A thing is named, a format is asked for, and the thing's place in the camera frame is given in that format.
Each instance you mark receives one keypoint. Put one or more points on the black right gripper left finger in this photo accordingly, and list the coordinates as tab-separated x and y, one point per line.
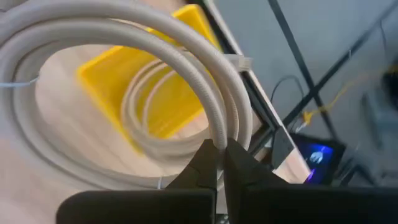
140	207

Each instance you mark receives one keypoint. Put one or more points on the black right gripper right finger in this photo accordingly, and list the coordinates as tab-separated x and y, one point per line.
295	205

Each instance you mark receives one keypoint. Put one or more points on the black tablet blue screen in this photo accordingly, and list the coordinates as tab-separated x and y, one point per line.
320	155

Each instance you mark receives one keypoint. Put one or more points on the yellow plastic basket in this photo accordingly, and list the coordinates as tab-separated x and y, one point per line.
109	77

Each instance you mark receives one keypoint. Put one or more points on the black table frame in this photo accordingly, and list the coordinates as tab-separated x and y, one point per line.
264	121

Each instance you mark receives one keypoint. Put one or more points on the white plastic bracket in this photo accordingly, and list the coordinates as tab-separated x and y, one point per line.
239	62

